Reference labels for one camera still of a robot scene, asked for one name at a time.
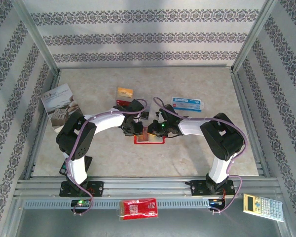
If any clear acrylic card stand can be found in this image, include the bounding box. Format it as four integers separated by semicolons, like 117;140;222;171
114;86;152;121

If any red packaged box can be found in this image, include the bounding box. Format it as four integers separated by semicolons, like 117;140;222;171
117;197;159;221

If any gold card in stand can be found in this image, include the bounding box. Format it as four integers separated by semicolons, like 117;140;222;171
116;87;135;98

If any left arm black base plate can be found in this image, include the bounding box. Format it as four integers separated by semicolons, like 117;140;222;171
59;181;105;198

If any grey slotted cable duct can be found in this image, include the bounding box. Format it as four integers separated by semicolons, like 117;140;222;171
23;198;213;209

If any black calculator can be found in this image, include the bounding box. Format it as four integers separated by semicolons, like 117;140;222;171
59;155;93;177

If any white photo book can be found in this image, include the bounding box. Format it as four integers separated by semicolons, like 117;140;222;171
40;83;84;134

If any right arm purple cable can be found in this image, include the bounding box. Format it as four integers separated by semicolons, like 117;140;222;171
152;96;248;215

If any aluminium frame rail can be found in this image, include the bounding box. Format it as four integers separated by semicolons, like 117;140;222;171
57;63;234;70
230;70;272;178
24;70;62;180

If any wide aluminium extrusion rail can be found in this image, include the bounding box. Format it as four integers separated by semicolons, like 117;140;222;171
13;176;283;199

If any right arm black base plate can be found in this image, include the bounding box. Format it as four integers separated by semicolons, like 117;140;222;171
190;179;236;197

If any blue white ruler set package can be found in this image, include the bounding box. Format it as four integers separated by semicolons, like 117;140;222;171
171;96;204;112

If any aluminium frame post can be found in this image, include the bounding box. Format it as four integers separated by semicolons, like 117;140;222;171
11;0;60;75
230;0;279;74

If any red card holder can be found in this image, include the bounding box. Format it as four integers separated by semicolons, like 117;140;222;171
133;127;166;146

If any yellow scientific calculator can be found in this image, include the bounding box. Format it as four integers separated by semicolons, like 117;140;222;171
242;193;285;223

